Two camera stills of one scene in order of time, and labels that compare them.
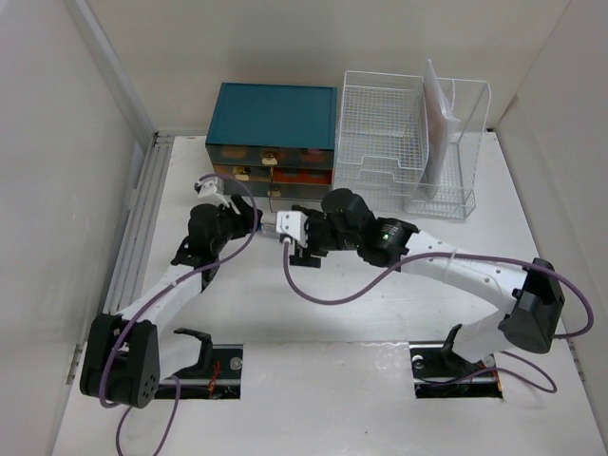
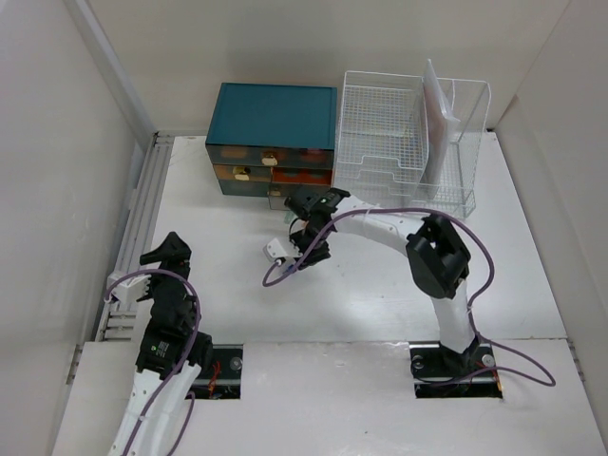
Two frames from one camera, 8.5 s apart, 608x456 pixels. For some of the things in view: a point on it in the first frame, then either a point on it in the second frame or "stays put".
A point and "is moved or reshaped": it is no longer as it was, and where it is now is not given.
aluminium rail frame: x=126 y=276 stays put
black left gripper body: x=234 y=226 to x=181 y=267
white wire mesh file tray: x=382 y=146 stays put
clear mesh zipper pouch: x=439 y=119 stays put
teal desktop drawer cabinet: x=279 y=139 stays put
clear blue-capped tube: x=269 y=230 is moved or reshaped
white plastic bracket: x=293 y=223 to x=275 y=250
